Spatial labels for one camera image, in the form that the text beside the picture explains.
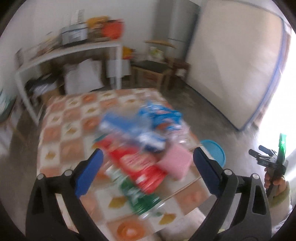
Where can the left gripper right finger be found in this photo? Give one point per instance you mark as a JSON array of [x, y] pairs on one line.
[[252, 220]]

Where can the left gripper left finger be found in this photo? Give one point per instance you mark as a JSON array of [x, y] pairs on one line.
[[44, 220]]

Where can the green label plastic bottle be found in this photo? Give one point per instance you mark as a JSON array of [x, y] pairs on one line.
[[143, 205]]

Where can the red snack bag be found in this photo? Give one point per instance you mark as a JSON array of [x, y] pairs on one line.
[[140, 166]]

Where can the blue crinkled plastic wrapper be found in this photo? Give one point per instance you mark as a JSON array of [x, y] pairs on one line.
[[160, 117]]

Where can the blue toothpaste box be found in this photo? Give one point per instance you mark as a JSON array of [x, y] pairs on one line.
[[133, 129]]

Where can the right hand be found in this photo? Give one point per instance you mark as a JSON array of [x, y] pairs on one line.
[[280, 183]]

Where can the pink sponge cloth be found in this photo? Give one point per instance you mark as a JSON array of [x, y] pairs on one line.
[[176, 161]]

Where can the white leaning mattress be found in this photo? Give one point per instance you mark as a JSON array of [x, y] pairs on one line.
[[234, 57]]

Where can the white pillow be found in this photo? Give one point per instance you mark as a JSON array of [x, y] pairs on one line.
[[83, 77]]

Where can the white side table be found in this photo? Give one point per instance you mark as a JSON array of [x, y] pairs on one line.
[[67, 56]]

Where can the silver refrigerator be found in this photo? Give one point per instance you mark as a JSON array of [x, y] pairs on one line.
[[175, 22]]

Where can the yellow bag under table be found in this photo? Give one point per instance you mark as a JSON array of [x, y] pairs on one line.
[[127, 53]]

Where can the orange plastic bag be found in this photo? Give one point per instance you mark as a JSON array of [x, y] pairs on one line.
[[113, 29]]

